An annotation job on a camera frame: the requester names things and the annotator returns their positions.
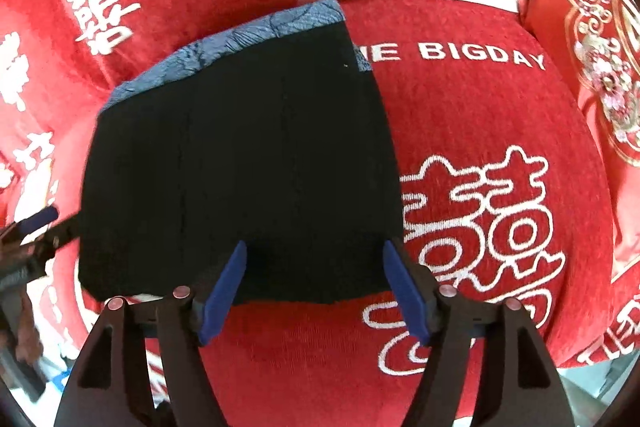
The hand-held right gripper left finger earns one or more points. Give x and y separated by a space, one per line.
225 292

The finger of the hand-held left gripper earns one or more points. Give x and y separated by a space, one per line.
60 233
40 217

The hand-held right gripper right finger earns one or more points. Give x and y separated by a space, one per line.
407 292

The black pants with blue-grey lining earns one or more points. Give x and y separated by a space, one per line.
250 132

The person's left hand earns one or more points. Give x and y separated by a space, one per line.
29 347

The red blanket with white characters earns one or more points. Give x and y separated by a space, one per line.
475 107

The red embroidered cushion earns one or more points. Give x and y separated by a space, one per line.
600 57

